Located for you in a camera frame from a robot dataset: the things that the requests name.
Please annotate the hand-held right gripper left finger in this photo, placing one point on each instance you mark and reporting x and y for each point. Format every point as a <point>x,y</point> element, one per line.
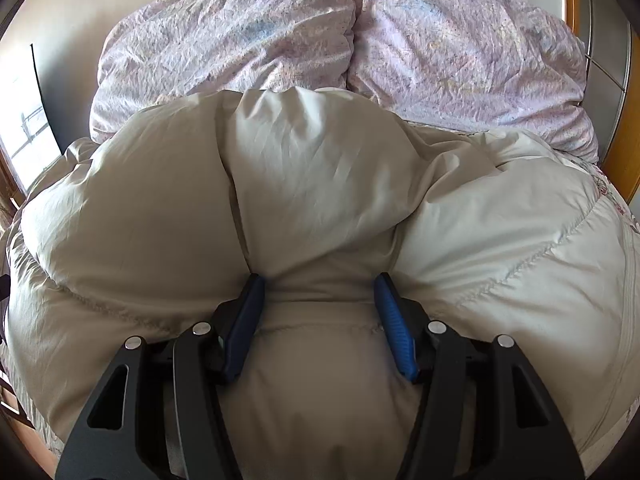
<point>245,320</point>

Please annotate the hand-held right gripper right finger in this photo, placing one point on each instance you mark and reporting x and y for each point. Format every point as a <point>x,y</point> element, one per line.
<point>395,320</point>

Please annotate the white puffer jacket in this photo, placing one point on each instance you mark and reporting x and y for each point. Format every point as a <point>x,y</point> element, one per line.
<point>320,185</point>

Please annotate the floral bed sheet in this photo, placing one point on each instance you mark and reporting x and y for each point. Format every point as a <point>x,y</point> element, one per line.
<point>614,195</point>

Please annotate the lilac crinkled pillow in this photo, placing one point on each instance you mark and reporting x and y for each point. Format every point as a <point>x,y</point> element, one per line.
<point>225,35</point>
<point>465,50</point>

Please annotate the frosted glass sliding door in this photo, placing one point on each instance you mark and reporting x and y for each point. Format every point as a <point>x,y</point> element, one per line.
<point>607,25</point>

